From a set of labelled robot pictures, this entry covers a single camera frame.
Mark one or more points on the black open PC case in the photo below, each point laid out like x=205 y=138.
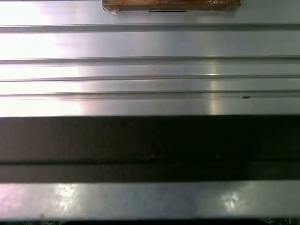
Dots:
x=150 y=140

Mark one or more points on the brown square base plate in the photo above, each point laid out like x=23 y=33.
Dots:
x=171 y=5

